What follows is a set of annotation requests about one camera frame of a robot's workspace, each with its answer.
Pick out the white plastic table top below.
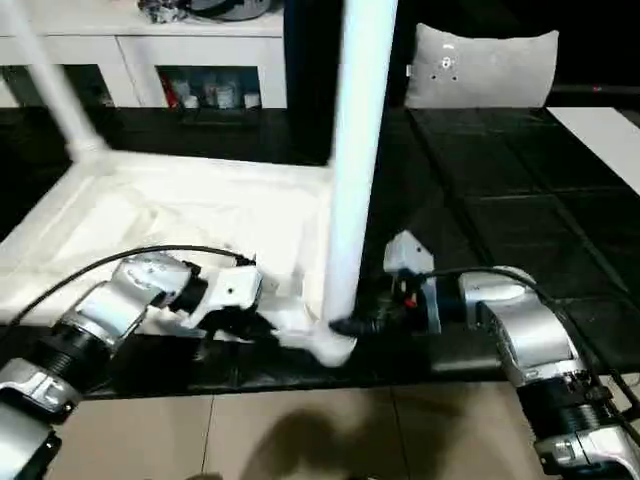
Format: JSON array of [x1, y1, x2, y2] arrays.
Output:
[[0, 149, 359, 369]]

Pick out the black mat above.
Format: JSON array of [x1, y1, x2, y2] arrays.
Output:
[[0, 105, 640, 401]]

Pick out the grey pillow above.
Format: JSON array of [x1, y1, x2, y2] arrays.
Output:
[[403, 22, 560, 110]]

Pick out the white flat board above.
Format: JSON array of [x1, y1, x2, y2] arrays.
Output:
[[545, 106, 640, 197]]

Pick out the black cabinet with gold label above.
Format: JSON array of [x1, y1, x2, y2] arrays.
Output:
[[282, 0, 421, 114]]

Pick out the white sideboard with glass doors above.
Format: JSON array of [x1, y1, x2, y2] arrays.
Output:
[[0, 0, 287, 110]]

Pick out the crumpled patterned bag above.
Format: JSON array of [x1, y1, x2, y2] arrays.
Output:
[[137, 0, 187, 25]]

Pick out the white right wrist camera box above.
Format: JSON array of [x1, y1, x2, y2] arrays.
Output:
[[383, 229, 441, 335]]

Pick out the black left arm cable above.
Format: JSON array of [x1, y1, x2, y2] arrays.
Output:
[[0, 243, 256, 346]]

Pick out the grey bag with black strap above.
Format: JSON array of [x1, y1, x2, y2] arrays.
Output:
[[189, 0, 276, 22]]

